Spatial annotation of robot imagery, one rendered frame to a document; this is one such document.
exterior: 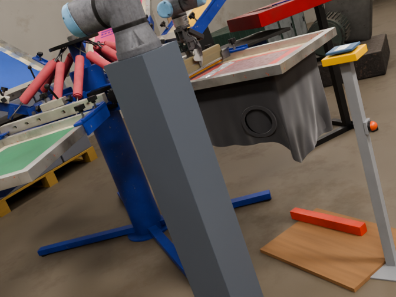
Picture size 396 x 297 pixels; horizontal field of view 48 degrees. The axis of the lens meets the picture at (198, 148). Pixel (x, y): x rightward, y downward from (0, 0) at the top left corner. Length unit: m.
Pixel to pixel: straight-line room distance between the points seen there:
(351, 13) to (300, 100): 3.80
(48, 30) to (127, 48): 5.38
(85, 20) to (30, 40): 5.10
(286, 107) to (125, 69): 0.74
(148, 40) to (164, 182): 0.47
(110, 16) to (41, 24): 5.31
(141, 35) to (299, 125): 0.85
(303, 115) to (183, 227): 0.77
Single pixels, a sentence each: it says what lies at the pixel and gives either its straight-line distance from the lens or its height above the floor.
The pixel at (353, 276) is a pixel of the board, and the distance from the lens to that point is 2.11.
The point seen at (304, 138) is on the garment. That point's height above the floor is 0.60.
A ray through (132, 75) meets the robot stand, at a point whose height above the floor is 1.15.
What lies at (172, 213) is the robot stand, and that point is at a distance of 1.59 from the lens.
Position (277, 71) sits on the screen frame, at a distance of 1.71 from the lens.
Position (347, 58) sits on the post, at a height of 0.94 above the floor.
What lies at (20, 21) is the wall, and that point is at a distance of 6.60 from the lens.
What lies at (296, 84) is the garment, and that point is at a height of 0.84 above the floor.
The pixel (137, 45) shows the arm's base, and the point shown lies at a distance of 1.44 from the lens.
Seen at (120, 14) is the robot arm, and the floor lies 1.33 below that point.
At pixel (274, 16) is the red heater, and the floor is 1.05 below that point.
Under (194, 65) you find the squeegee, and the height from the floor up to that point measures 1.02.
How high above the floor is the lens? 1.29
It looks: 17 degrees down
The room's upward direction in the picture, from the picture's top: 19 degrees counter-clockwise
